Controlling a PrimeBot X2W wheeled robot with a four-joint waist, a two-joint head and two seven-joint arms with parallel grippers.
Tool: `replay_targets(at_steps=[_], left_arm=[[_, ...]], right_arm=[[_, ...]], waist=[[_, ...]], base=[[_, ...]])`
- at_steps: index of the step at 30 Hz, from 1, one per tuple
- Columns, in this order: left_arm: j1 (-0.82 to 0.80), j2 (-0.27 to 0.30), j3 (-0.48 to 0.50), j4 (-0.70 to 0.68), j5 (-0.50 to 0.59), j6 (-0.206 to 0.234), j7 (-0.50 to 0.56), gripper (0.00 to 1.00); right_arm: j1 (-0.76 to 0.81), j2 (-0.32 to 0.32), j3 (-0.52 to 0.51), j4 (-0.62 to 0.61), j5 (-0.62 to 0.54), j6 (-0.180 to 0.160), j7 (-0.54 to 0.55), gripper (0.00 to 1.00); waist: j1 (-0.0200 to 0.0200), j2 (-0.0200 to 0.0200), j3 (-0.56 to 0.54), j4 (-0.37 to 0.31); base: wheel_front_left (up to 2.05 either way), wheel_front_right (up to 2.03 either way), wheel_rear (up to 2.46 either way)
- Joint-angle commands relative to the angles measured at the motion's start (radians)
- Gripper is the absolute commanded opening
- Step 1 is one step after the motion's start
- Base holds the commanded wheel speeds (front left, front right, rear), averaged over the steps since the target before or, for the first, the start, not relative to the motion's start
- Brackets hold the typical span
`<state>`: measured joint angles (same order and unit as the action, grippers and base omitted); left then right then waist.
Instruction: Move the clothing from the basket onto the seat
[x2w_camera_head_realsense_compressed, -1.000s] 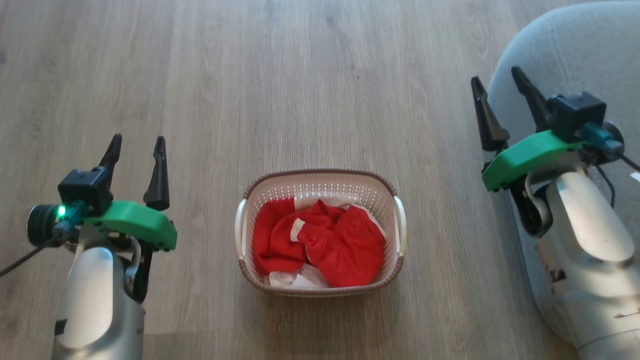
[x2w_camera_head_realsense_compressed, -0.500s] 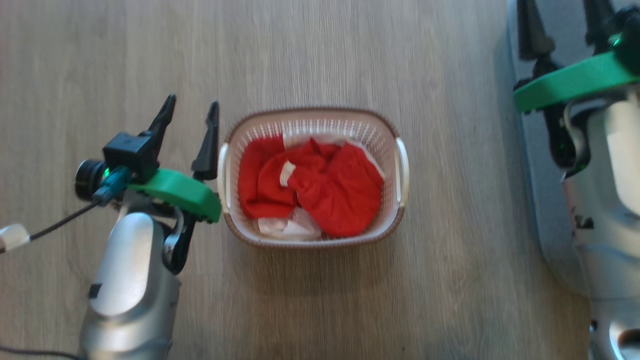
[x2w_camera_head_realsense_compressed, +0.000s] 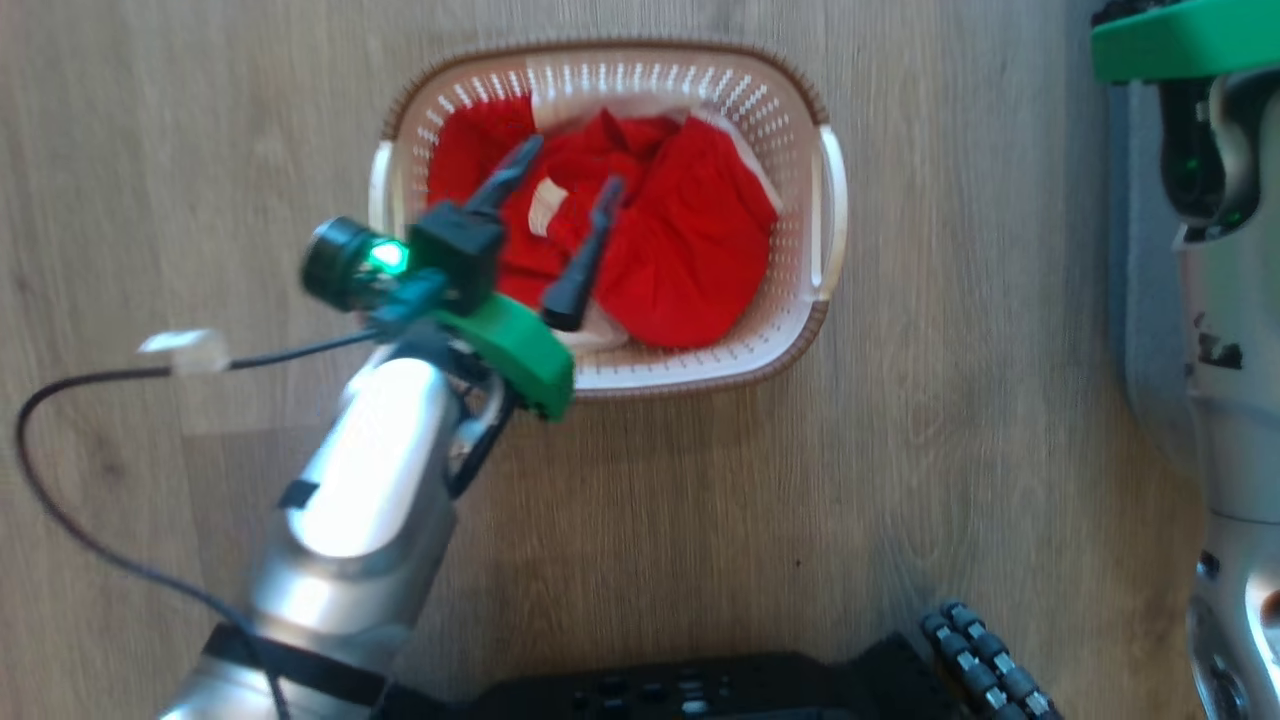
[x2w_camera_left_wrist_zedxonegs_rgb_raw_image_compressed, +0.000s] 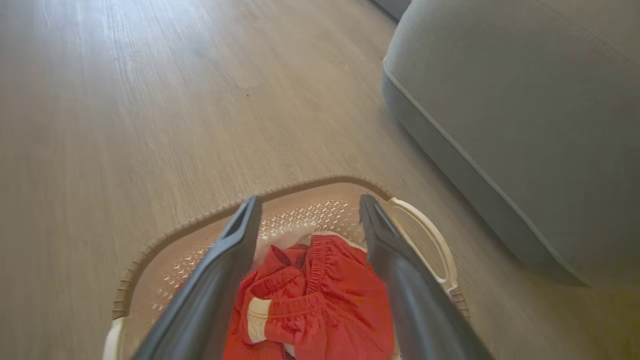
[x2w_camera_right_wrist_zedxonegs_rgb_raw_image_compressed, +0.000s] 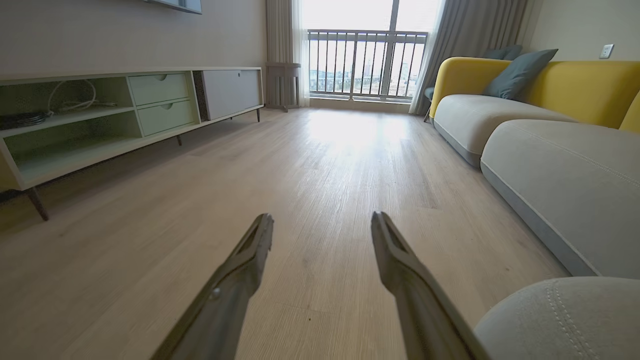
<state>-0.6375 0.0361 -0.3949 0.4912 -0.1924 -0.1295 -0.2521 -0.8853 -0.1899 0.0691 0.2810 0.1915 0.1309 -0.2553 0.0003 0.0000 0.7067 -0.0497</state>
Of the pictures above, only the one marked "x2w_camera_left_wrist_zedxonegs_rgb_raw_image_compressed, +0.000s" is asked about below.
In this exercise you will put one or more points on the dark grey furniture piece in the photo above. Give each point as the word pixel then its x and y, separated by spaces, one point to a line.
pixel 395 6

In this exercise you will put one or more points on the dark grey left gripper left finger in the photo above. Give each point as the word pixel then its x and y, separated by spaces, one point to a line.
pixel 200 300

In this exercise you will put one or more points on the beige perforated plastic laundry basket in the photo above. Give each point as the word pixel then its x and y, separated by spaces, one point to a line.
pixel 320 212

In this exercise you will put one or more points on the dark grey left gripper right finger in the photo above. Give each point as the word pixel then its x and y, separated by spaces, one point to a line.
pixel 415 305

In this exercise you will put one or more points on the red shorts with white trim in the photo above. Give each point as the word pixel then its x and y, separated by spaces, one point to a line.
pixel 340 300

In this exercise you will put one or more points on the red and white shirt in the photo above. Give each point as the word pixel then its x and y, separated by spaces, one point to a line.
pixel 280 240

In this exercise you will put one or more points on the grey fabric sofa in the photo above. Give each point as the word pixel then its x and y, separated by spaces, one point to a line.
pixel 525 125

